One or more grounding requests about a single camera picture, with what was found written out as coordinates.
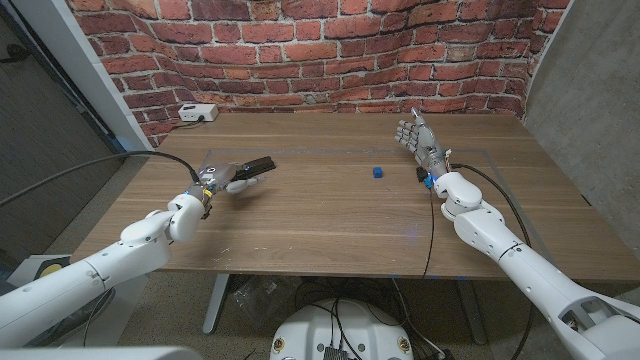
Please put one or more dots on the white box with yellow pad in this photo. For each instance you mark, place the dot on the white box with yellow pad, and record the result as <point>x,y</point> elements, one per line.
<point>50,269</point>

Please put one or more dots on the grey table leg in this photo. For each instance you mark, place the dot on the grey table leg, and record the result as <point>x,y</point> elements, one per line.
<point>471,312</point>

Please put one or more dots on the white door frame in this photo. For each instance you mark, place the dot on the white door frame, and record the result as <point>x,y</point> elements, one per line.
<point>85,75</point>

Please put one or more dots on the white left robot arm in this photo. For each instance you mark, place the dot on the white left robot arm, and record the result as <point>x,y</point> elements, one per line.
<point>135,245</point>

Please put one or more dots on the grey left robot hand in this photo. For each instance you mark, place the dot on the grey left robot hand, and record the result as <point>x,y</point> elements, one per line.
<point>220,175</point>

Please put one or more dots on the clear plastic bag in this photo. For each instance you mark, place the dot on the clear plastic bag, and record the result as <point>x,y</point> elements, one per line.
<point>257,297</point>

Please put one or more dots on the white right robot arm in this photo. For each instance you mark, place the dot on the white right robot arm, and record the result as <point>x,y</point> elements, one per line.
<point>530,280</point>

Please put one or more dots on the white power strip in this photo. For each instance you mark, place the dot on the white power strip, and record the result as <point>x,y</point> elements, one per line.
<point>197,112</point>

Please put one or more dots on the red brick print backdrop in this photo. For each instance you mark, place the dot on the red brick print backdrop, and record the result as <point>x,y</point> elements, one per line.
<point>325,55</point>

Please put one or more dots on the black stapler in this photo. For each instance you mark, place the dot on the black stapler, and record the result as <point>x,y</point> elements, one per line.
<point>260,166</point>

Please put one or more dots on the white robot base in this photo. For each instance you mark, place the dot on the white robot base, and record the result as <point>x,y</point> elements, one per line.
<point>345,330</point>

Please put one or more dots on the small blue block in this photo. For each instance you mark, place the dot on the small blue block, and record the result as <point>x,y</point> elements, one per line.
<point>377,172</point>

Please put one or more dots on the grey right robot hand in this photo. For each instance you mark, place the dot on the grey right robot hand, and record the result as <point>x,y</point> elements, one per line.
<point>425,145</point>

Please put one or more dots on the white table leg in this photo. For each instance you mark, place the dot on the white table leg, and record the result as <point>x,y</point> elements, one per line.
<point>216,305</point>

